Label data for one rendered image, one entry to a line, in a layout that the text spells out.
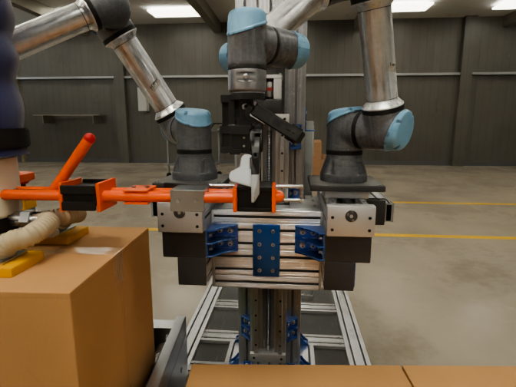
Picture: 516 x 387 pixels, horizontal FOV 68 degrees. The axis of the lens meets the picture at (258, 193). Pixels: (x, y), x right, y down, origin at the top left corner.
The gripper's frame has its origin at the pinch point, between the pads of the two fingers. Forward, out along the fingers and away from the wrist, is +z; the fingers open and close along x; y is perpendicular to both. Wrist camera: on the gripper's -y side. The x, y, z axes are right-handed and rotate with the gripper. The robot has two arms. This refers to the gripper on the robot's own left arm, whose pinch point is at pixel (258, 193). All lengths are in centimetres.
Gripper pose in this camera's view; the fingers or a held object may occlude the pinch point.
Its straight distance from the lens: 78.7
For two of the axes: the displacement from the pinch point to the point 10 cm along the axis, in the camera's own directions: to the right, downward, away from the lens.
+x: -0.4, 1.8, -9.8
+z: 0.0, 9.8, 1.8
